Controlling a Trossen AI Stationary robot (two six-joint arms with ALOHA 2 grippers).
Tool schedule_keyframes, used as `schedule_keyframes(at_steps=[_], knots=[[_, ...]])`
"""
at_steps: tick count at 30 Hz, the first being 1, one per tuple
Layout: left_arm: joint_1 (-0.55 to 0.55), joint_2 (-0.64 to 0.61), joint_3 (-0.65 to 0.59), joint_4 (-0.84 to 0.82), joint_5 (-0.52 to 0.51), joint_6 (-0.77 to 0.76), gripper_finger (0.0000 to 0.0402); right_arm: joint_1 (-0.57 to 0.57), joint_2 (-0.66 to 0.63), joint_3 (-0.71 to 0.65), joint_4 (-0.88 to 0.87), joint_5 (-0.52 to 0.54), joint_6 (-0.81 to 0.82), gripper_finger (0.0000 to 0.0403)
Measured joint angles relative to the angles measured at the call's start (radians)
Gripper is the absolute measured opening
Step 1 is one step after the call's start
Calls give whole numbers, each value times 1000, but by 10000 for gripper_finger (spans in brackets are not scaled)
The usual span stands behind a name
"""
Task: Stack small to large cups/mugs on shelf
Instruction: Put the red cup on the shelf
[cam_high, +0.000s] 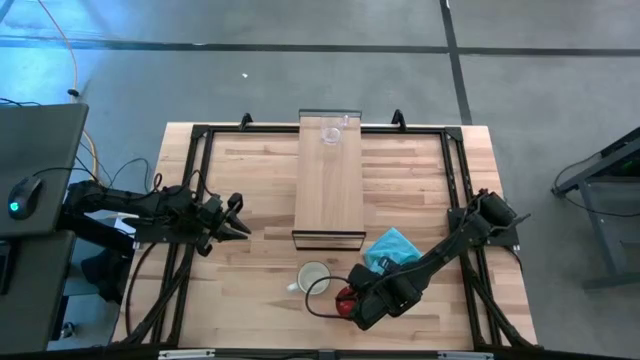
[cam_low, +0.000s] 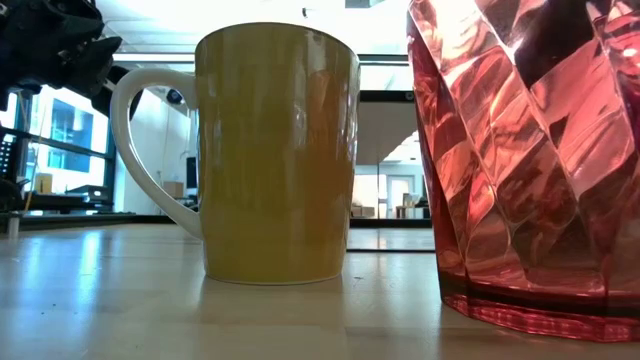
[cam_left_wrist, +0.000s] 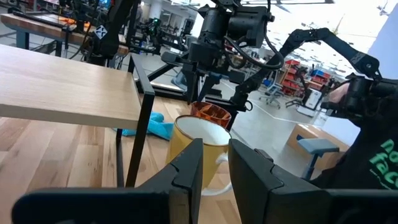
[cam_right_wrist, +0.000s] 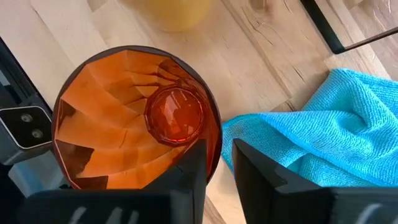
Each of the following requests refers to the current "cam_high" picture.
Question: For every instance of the white ceramic mug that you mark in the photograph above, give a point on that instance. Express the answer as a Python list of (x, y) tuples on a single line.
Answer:
[(314, 277)]

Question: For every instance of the clear glass mug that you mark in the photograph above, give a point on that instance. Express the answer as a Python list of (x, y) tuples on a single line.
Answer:
[(331, 133)]

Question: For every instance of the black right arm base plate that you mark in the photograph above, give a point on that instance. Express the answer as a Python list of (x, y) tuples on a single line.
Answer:
[(505, 236)]

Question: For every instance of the dark grey desk top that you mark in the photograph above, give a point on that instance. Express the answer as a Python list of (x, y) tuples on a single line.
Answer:
[(40, 150)]

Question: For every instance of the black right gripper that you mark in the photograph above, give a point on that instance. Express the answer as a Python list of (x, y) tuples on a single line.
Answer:
[(372, 300)]

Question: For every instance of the grey metal cart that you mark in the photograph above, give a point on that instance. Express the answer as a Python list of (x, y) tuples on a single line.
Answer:
[(610, 210)]

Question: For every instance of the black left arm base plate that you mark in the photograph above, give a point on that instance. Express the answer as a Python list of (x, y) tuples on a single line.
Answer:
[(150, 234)]

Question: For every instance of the black table frame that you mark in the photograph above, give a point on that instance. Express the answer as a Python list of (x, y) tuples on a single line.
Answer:
[(200, 150)]

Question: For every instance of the red faceted plastic tumbler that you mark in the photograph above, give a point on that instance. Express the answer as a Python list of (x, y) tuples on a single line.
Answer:
[(342, 302)]

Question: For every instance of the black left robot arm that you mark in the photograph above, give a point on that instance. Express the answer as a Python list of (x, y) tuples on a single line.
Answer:
[(125, 202)]

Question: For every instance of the silver table bracket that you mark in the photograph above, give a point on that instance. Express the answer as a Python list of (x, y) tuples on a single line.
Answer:
[(186, 354), (465, 355)]

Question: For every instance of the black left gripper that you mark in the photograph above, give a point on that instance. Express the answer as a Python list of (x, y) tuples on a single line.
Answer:
[(210, 215)]

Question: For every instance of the black computer mouse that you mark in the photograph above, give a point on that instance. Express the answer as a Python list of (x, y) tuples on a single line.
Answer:
[(24, 197)]

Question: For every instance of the wooden shelf board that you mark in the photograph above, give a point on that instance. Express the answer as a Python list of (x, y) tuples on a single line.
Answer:
[(327, 195)]

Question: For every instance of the teal cloth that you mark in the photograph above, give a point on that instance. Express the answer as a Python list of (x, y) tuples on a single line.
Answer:
[(392, 245)]

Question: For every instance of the dark grey desk panel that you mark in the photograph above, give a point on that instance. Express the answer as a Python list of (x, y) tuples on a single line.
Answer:
[(30, 290)]

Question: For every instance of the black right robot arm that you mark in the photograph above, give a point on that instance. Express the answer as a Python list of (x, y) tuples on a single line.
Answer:
[(450, 245)]

